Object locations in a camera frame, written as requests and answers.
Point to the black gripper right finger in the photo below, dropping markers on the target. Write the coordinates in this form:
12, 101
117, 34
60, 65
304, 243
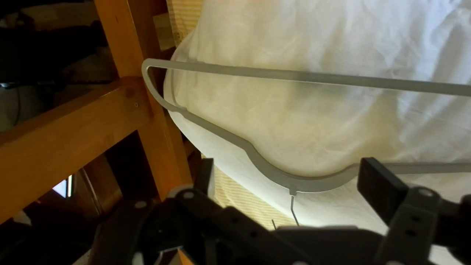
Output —
416, 221

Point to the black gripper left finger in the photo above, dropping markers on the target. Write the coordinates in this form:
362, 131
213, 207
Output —
162, 226

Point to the white plastic coat hanger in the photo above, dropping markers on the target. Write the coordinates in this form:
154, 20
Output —
294, 76

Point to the large white pillow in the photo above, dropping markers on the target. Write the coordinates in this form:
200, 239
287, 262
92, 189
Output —
318, 123

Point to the orange wooden bunk bed frame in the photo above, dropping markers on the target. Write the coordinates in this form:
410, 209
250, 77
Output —
73, 133

